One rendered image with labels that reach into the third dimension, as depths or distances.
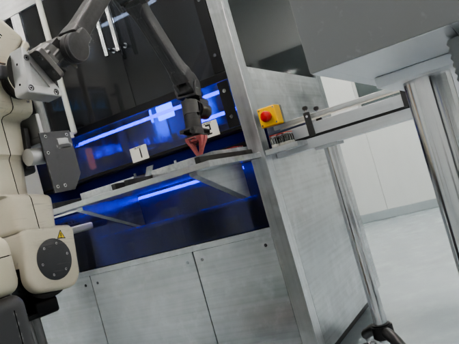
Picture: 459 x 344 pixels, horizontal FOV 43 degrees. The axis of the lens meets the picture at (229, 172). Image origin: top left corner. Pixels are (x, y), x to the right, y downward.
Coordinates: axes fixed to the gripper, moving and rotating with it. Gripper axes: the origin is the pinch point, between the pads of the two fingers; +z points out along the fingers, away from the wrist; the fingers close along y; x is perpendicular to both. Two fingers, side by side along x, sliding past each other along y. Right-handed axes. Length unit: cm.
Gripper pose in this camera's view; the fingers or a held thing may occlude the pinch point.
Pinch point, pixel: (199, 155)
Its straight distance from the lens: 196.1
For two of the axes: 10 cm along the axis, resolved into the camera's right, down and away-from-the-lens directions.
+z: 2.0, 9.7, -1.7
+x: -8.5, 2.5, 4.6
